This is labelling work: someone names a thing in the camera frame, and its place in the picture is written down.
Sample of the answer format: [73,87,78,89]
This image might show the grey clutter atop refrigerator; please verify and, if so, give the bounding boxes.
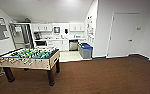
[21,17,32,24]

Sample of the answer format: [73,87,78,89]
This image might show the white base cabinet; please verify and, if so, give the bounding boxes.
[34,37,89,53]

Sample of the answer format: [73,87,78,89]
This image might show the grey bin blue lid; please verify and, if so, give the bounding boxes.
[80,44,94,60]

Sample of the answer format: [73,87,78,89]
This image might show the grey bin green lid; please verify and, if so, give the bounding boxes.
[78,41,90,56]

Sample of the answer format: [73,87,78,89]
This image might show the stainless steel refrigerator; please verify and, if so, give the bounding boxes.
[9,22,35,50]

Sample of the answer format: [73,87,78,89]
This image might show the black built-in microwave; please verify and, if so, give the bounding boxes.
[35,40,47,47]

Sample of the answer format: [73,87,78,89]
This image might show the large colourful wall poster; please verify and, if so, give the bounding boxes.
[86,14,95,44]

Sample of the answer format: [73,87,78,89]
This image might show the white wall cabinet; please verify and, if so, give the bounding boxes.
[31,22,53,33]
[69,22,85,33]

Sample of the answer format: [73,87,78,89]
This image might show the white door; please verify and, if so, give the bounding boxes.
[106,12,139,58]

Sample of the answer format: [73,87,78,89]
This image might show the green foosball table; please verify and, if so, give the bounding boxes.
[0,46,61,87]

